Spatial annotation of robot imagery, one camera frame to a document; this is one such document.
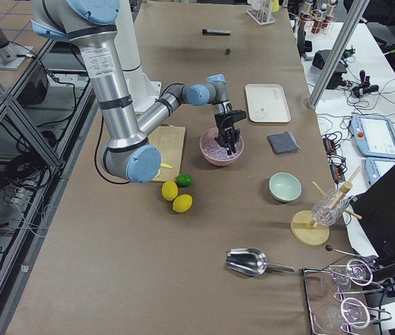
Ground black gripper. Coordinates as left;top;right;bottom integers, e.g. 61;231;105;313
214;110;246;155

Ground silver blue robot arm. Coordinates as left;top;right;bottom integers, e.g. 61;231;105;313
31;1;246;184

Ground clear ice cubes pile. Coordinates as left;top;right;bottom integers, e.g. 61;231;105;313
202;129;243;161

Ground wooden cup tree stand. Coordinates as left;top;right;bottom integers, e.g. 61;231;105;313
290;166;362;246

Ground steel ice scoop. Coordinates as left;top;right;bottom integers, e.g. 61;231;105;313
225;248;295;276

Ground pink plastic cup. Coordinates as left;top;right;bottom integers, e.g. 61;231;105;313
251;0;263;10

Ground yellow plastic cup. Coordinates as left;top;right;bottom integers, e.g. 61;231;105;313
269;0;280;13

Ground pink bowl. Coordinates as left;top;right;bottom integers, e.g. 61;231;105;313
198;126;245;166

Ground grey folded cloth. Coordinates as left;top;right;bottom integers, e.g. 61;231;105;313
267;131;300;155

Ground cream rabbit tray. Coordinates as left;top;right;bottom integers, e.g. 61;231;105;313
245;84;291;124

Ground green lime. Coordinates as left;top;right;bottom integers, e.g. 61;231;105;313
175;174;194;188

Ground wooden cutting board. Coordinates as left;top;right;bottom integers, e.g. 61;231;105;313
149;126;186;182

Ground light green bowl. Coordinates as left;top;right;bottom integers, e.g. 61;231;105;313
269;172;302;202

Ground yellow lemon farther out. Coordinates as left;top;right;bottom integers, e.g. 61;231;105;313
172;194;193;213

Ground yellow lemon nearer board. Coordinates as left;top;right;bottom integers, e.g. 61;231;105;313
161;181;179;201

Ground clear glass mug on stand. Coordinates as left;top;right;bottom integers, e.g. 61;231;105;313
311;189;348;226

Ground steel muddler black tip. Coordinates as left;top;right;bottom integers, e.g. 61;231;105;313
202;29;231;36

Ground wooden ball stirrer stick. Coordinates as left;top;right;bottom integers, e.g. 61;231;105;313
325;244;357;256

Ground upper blue teach pendant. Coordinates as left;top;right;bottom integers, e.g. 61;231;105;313
349;115;395;159

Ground blue teach pendant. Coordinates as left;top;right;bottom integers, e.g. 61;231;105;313
349;115;395;159
364;157;395;186

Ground lower blue teach pendant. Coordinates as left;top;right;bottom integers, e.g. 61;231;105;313
364;157;395;186

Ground black monitor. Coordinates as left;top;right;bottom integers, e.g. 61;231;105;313
350;165;395;265

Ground upper hanging wine glass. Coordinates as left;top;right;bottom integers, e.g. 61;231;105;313
322;258;373;292

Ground hanging wine glass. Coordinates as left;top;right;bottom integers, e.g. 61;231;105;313
322;258;373;292
313;297;371;334

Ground lower hanging wine glass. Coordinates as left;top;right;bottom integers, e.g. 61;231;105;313
313;297;371;334

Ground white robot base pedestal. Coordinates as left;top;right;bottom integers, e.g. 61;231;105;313
114;0;161;114

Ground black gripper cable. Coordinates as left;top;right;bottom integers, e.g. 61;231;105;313
94;114;132;185

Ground white wire cup rack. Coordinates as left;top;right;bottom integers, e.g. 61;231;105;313
247;0;275;25

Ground black wire glass rack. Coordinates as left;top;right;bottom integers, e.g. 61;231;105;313
301;256;392;334

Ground aluminium frame post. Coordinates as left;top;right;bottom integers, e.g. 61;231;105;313
307;0;369;110

